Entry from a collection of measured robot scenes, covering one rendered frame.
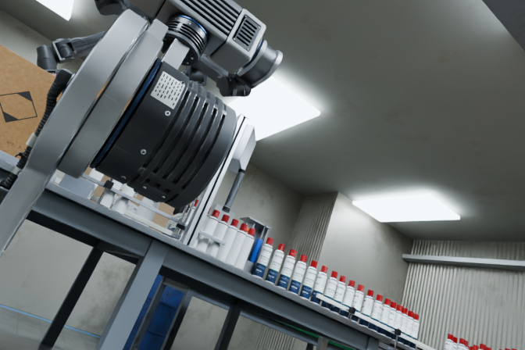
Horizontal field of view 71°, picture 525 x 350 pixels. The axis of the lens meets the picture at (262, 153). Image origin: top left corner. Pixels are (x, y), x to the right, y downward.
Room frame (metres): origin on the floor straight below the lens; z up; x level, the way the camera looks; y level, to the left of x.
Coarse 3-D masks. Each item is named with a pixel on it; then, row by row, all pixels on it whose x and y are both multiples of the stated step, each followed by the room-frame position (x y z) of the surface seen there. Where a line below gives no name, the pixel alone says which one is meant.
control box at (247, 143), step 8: (248, 128) 1.55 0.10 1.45; (248, 136) 1.55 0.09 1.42; (240, 144) 1.55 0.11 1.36; (248, 144) 1.58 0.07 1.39; (240, 152) 1.55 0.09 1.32; (248, 152) 1.64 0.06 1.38; (232, 160) 1.57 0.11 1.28; (240, 160) 1.55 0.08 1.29; (248, 160) 1.71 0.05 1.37; (232, 168) 1.67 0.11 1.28; (240, 168) 1.63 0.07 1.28
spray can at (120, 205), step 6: (126, 186) 1.55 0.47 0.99; (126, 192) 1.55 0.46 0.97; (132, 192) 1.56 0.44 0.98; (120, 198) 1.55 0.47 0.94; (126, 198) 1.55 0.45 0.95; (114, 204) 1.56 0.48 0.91; (120, 204) 1.55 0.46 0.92; (126, 204) 1.56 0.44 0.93; (114, 210) 1.55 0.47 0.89; (120, 210) 1.55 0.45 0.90
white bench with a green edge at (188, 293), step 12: (180, 288) 3.09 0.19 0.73; (192, 288) 2.94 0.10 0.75; (156, 300) 3.50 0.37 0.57; (204, 300) 3.69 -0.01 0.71; (216, 300) 3.04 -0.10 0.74; (180, 312) 2.93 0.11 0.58; (240, 312) 3.14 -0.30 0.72; (252, 312) 3.19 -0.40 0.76; (144, 324) 3.49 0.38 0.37; (264, 324) 3.24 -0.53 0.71; (276, 324) 3.29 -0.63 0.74; (168, 336) 2.93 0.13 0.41; (300, 336) 3.41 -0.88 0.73; (312, 336) 3.46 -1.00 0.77; (132, 348) 3.49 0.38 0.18; (168, 348) 2.94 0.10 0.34; (312, 348) 4.26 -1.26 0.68; (336, 348) 3.59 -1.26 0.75; (348, 348) 3.58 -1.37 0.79
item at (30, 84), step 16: (0, 48) 0.97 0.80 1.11; (0, 64) 0.98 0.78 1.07; (16, 64) 0.99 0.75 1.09; (32, 64) 1.00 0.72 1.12; (0, 80) 0.99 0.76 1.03; (16, 80) 1.00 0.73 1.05; (32, 80) 1.01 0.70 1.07; (48, 80) 1.03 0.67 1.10; (0, 96) 1.00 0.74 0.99; (16, 96) 1.01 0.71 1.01; (32, 96) 1.02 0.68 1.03; (0, 112) 1.01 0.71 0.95; (16, 112) 1.02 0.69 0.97; (32, 112) 1.04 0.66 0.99; (0, 128) 1.02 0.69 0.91; (16, 128) 1.03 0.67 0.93; (32, 128) 1.05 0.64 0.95; (0, 144) 1.03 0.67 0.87; (16, 144) 1.04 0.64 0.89
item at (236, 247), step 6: (240, 228) 1.79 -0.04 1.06; (246, 228) 1.79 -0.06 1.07; (240, 234) 1.77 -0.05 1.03; (234, 240) 1.78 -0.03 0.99; (240, 240) 1.77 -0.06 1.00; (234, 246) 1.77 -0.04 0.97; (240, 246) 1.78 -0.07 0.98; (234, 252) 1.77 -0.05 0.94; (228, 258) 1.78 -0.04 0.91; (234, 258) 1.78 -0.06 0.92; (234, 264) 1.79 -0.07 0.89
